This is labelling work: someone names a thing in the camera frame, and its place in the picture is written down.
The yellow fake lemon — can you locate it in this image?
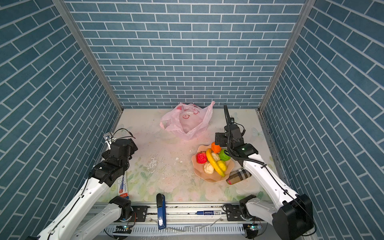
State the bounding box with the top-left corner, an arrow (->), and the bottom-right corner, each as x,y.
217,160 -> 227,172

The yellow fake banana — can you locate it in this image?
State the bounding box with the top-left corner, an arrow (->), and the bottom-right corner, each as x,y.
206,149 -> 225,177

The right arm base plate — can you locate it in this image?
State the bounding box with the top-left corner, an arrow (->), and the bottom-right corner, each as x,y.
222,204 -> 256,222

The blue black handheld device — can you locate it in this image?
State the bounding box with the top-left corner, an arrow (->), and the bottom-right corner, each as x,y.
156,193 -> 167,230

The plaid cylindrical can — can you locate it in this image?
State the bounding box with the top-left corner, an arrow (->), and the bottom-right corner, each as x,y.
226,168 -> 252,185

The red fake strawberry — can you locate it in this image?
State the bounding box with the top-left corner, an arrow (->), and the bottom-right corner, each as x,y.
196,152 -> 208,164

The white slotted cable duct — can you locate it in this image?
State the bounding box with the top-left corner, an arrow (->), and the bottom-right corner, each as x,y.
105,224 -> 245,237

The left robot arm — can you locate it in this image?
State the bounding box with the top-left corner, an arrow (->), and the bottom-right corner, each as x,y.
27,137 -> 138,240

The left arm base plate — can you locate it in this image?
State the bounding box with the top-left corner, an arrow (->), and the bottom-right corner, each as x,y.
119,206 -> 149,223

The beige fake garlic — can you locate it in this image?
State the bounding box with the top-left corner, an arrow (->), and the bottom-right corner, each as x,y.
211,152 -> 221,162
204,162 -> 215,175

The pink plastic bag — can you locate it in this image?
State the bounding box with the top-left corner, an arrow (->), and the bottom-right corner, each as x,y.
160,101 -> 215,141

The orange fake tangerine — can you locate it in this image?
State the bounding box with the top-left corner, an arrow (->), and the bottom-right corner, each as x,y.
211,142 -> 222,154

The aluminium front rail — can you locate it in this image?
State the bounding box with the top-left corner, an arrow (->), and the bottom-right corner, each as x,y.
61,202 -> 307,226

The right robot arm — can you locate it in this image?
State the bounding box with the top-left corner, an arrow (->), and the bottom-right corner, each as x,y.
215,123 -> 317,240

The red white blue tube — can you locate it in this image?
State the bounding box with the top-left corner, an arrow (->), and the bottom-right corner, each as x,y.
117,175 -> 129,199

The green fake lime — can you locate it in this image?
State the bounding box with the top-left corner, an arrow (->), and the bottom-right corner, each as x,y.
219,149 -> 231,162

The pink scalloped bowl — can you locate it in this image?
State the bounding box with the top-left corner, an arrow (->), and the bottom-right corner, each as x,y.
191,145 -> 235,183

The blue marker pen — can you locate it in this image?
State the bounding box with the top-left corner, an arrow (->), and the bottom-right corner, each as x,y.
196,211 -> 223,216

